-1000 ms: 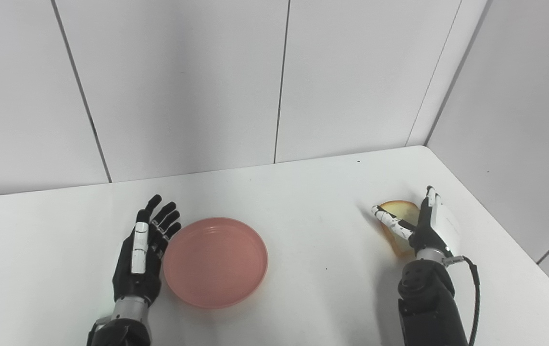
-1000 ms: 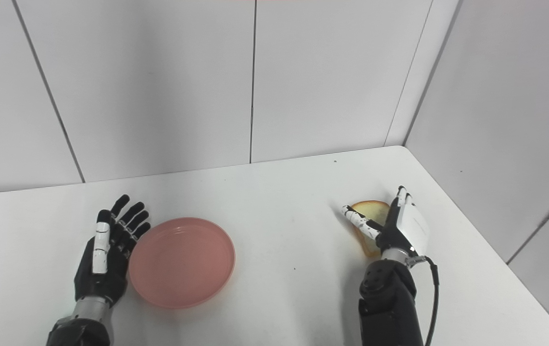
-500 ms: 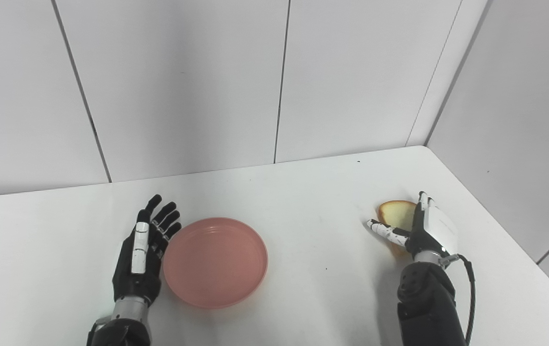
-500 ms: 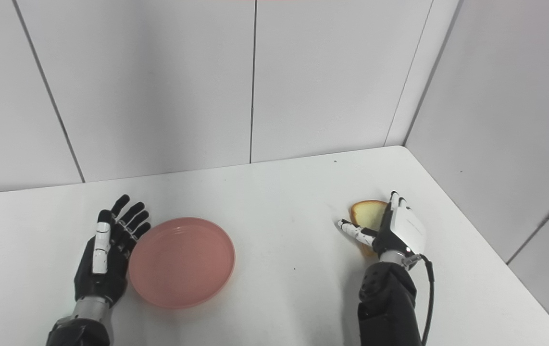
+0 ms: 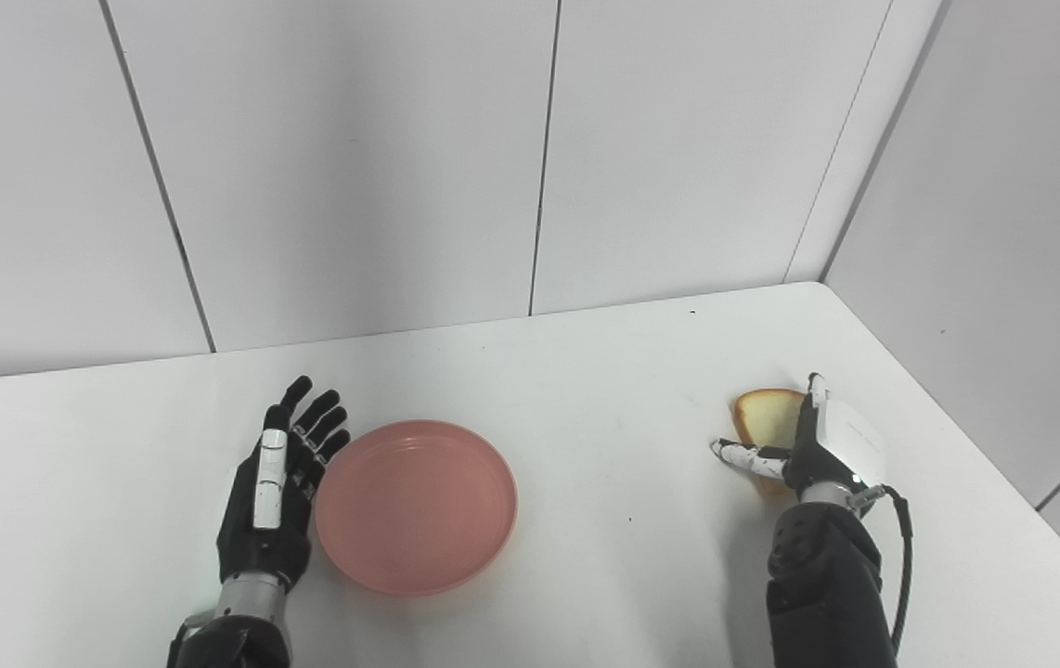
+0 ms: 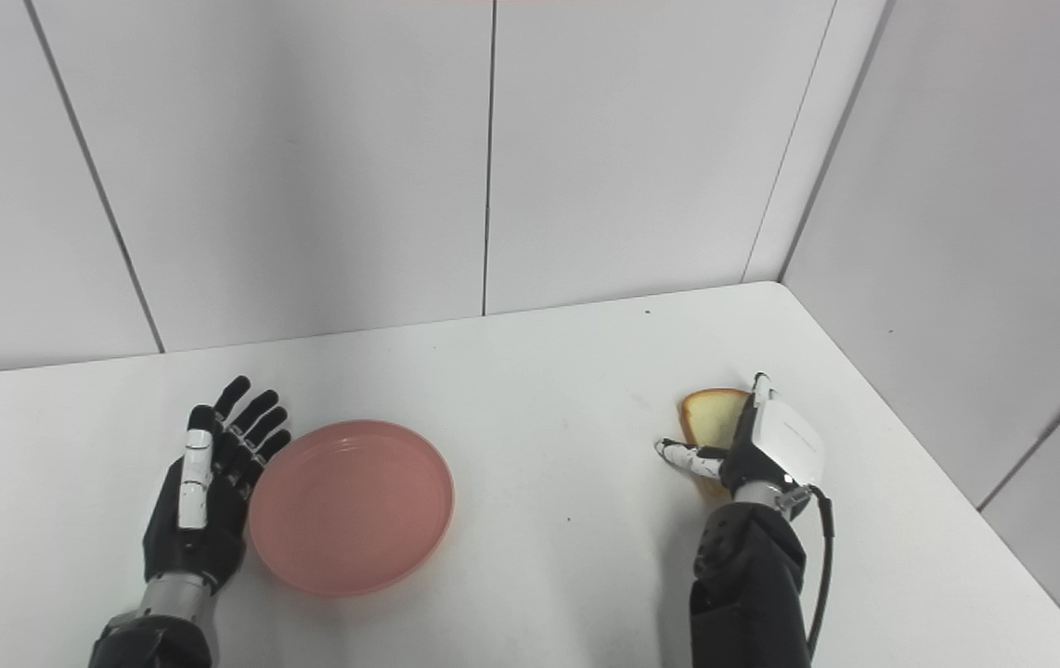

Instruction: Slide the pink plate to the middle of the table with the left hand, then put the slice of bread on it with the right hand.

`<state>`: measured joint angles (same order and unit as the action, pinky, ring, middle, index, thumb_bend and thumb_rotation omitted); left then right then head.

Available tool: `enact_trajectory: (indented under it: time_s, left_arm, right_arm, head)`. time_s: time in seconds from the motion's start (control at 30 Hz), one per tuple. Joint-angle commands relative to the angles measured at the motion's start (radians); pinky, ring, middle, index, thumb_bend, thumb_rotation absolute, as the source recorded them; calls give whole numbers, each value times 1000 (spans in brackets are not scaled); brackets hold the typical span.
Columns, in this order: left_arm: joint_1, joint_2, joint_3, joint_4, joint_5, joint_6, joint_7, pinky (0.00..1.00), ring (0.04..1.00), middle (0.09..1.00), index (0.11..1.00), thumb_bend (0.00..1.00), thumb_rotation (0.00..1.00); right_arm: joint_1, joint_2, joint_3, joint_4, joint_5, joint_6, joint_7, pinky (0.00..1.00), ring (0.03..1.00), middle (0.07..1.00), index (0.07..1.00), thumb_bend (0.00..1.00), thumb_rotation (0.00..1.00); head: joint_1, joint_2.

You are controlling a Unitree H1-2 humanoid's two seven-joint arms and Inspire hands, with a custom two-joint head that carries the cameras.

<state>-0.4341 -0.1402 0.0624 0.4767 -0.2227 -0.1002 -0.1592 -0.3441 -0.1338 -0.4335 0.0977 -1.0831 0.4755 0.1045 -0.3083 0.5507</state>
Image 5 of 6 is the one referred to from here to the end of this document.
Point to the slice of bread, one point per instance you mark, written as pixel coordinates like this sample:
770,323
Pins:
769,417

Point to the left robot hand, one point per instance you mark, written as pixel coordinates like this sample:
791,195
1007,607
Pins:
275,492

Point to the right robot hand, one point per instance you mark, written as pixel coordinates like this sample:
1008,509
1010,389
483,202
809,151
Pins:
832,445

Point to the pink plate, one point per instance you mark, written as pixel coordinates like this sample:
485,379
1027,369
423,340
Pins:
416,507

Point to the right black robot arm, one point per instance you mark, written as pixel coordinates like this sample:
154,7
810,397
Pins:
822,584

